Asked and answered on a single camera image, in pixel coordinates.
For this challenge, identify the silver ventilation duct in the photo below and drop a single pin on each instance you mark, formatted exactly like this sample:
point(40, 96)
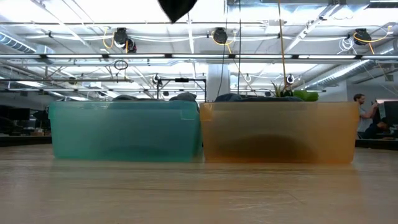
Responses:
point(348, 73)
point(15, 42)

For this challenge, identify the black computer monitor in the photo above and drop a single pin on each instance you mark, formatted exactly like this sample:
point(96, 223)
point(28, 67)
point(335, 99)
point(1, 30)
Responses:
point(391, 112)

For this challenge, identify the orange translucent plastic bin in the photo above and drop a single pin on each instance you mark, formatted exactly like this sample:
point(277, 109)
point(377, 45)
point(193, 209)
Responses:
point(335, 130)

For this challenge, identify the white building column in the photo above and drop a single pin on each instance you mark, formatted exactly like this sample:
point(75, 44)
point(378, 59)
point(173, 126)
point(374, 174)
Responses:
point(213, 84)

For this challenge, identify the black stand frame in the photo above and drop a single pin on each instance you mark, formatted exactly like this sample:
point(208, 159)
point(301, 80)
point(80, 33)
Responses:
point(182, 80)

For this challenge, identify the dark blue denim hat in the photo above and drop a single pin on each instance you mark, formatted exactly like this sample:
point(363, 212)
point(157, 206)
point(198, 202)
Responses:
point(230, 97)
point(264, 149)

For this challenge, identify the succulent in patterned white pot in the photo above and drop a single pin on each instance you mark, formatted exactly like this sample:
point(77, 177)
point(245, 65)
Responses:
point(306, 95)

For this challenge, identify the person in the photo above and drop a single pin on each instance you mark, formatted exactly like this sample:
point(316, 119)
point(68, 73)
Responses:
point(362, 112)
point(374, 129)

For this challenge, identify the large grey fabric hat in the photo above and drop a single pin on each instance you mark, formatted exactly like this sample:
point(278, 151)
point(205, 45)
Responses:
point(185, 97)

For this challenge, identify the teal translucent plastic bin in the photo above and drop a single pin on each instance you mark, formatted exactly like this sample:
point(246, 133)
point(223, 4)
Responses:
point(124, 130)

